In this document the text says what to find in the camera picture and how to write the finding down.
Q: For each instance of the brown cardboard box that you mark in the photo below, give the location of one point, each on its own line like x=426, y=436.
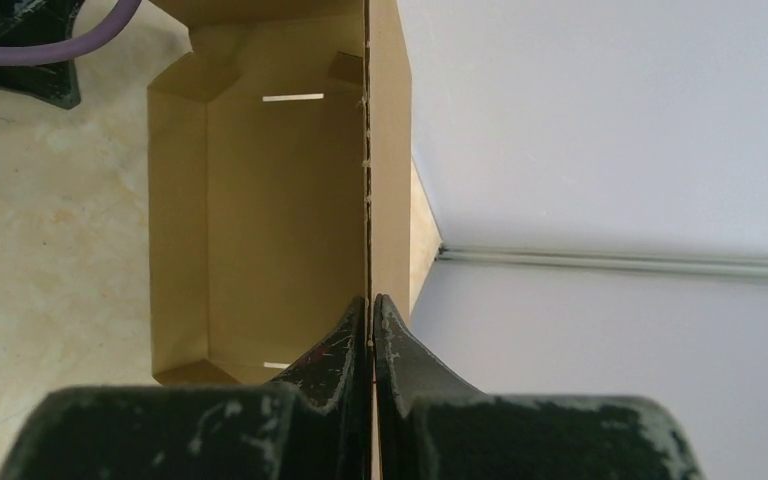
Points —
x=281, y=186

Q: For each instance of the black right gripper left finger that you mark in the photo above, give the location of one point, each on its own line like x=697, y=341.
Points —
x=311, y=421

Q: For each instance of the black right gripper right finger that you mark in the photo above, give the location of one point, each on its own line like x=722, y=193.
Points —
x=435, y=425

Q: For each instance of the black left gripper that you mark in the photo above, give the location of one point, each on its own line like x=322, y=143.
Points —
x=27, y=23

